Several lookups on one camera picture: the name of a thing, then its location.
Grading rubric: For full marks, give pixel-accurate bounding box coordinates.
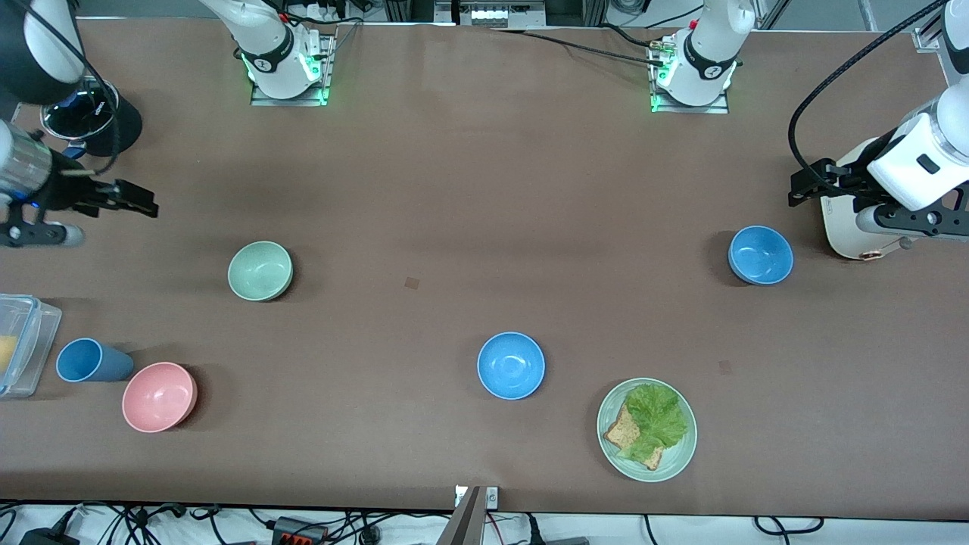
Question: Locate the blue bowl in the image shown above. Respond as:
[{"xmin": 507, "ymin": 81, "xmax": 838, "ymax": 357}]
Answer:
[
  {"xmin": 728, "ymin": 225, "xmax": 795, "ymax": 286},
  {"xmin": 476, "ymin": 332, "xmax": 547, "ymax": 400}
]

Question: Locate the green bowl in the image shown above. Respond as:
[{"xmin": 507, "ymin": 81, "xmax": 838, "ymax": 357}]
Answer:
[{"xmin": 227, "ymin": 241, "xmax": 294, "ymax": 302}]

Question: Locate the pink bowl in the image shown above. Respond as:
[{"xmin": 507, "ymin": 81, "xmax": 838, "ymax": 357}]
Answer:
[{"xmin": 122, "ymin": 361, "xmax": 199, "ymax": 434}]

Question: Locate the white toaster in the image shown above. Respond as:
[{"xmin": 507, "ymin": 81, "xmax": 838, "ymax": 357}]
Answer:
[{"xmin": 821, "ymin": 140, "xmax": 921, "ymax": 262}]

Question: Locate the clear plastic container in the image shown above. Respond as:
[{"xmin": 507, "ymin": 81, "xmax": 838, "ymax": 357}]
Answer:
[{"xmin": 0, "ymin": 293, "xmax": 63, "ymax": 399}]

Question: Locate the blue cup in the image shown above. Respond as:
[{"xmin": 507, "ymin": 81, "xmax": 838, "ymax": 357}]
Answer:
[{"xmin": 55, "ymin": 338, "xmax": 136, "ymax": 383}]

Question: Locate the green lettuce leaf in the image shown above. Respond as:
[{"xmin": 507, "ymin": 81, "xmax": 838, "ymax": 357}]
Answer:
[{"xmin": 619, "ymin": 383, "xmax": 689, "ymax": 462}]

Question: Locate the green plate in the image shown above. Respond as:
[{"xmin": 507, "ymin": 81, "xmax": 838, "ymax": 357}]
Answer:
[{"xmin": 597, "ymin": 377, "xmax": 698, "ymax": 483}]

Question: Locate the brown bread slice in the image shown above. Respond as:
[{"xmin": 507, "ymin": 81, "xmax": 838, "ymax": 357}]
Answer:
[{"xmin": 603, "ymin": 403, "xmax": 665, "ymax": 471}]

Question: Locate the grey control box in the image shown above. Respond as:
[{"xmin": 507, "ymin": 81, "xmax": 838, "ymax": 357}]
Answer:
[{"xmin": 435, "ymin": 0, "xmax": 546, "ymax": 30}]

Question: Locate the orange black power box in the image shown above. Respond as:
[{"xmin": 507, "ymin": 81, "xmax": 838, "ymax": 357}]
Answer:
[{"xmin": 273, "ymin": 517, "xmax": 328, "ymax": 545}]

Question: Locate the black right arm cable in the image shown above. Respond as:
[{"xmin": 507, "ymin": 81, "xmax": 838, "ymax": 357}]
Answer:
[{"xmin": 23, "ymin": 0, "xmax": 122, "ymax": 176}]

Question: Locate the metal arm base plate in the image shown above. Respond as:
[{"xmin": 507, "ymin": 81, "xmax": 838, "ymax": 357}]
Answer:
[
  {"xmin": 250, "ymin": 34, "xmax": 335, "ymax": 107},
  {"xmin": 650, "ymin": 42, "xmax": 731, "ymax": 114}
]

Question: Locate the black table cable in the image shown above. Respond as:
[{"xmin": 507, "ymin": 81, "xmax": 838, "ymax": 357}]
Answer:
[{"xmin": 491, "ymin": 26, "xmax": 665, "ymax": 67}]

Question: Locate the black floor cable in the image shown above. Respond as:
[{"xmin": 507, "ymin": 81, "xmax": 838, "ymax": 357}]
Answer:
[{"xmin": 753, "ymin": 516, "xmax": 826, "ymax": 535}]

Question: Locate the metal camera pole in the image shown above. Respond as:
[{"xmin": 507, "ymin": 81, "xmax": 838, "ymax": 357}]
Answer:
[{"xmin": 435, "ymin": 484, "xmax": 500, "ymax": 545}]

